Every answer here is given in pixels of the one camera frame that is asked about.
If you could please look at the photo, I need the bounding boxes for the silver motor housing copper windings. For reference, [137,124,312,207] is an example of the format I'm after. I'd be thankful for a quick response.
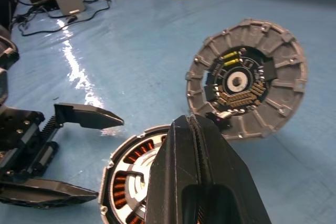
[98,124,171,224]

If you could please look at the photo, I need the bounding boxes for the silver motor cover circuit board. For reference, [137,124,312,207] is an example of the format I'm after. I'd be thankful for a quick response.
[185,18,308,143]

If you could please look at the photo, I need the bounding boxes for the black floor cable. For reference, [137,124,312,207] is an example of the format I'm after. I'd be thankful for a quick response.
[10,0,112,37]

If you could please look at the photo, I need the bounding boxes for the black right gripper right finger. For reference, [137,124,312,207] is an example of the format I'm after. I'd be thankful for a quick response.
[191,115,272,224]

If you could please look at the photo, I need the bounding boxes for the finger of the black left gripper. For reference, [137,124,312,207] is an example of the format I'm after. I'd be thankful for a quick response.
[0,176,99,208]
[39,102,124,141]

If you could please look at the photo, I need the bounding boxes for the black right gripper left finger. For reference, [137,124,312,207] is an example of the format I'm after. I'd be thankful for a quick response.
[144,114,203,224]

